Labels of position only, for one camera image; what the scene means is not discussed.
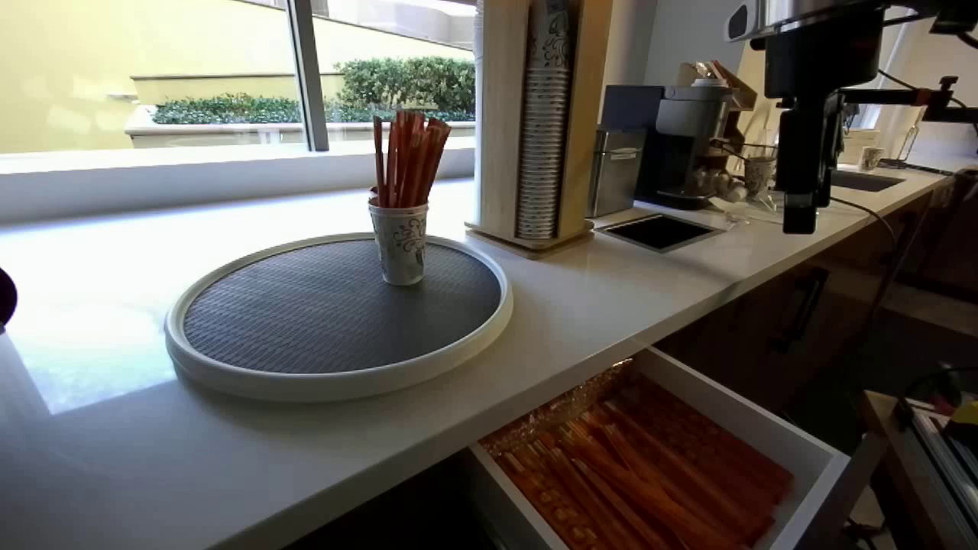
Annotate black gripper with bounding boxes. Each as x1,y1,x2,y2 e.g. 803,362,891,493
778,92,844,234

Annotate orange chopstick pack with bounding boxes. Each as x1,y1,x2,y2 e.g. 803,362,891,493
372,116,388,208
393,110,423,208
414,118,449,203

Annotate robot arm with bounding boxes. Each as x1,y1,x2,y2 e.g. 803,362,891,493
724,0,978,234

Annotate open white drawer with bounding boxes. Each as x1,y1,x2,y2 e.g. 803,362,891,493
466,347,850,550

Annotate orange chopstick packs in drawer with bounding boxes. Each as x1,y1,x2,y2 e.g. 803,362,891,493
482,367,794,550

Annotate orange chopstick pack in cup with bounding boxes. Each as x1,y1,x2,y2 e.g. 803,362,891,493
414,118,449,203
372,116,388,208

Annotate black coffee machine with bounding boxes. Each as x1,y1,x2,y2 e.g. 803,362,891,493
590,79,731,217

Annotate black countertop inset bin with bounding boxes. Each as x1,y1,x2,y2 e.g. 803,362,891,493
606,213,709,249

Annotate dark wooden cabinet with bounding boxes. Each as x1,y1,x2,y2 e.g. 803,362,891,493
662,193,978,452

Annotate wooden paper cup dispenser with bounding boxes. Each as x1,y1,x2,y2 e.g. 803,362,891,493
470,0,614,249

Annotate patterned paper cup holder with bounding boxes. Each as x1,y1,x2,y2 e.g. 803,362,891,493
370,203,429,286

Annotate round white grey turntable tray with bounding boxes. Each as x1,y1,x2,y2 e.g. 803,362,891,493
167,232,513,403

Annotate robot base cart frame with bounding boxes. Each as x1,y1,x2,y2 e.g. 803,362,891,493
863,362,978,550

